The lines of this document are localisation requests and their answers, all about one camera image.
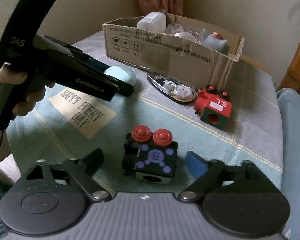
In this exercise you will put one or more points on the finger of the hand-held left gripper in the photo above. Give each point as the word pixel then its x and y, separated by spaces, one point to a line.
pixel 97 65
pixel 125 88

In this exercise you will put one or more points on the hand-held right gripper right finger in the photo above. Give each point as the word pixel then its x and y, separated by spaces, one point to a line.
pixel 195 163

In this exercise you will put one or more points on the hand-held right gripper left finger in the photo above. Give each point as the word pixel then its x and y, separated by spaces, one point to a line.
pixel 93 161

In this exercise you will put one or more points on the light blue oval case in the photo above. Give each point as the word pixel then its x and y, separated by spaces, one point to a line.
pixel 123 75

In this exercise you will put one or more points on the black toy train block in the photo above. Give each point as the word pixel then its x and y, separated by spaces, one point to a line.
pixel 155 158

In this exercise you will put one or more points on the brown cardboard box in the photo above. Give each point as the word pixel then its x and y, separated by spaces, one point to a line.
pixel 165 52

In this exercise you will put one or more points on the red toy train car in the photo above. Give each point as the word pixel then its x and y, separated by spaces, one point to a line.
pixel 215 107

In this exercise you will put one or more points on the white plastic bottle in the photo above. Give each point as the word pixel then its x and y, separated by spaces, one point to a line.
pixel 151 22

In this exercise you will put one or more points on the grey hippo toy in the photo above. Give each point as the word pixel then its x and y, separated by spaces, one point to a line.
pixel 216 43

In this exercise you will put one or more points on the person's left hand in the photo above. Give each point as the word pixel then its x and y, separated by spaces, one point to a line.
pixel 7 77

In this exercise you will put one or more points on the clear oval plastic case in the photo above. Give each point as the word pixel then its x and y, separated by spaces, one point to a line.
pixel 173 88

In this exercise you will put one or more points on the blue floral bed sheet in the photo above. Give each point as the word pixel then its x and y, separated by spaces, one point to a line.
pixel 297 155

